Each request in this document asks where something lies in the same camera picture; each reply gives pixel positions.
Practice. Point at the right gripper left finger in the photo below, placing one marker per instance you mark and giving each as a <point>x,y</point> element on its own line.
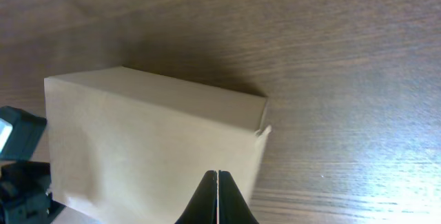
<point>202,207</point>

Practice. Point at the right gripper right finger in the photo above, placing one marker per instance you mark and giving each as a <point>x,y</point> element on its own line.
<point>233,208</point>

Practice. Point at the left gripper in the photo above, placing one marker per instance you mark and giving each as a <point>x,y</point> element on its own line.
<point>25,194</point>

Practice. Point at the brown cardboard box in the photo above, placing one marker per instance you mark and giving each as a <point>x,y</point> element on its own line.
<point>128,146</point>

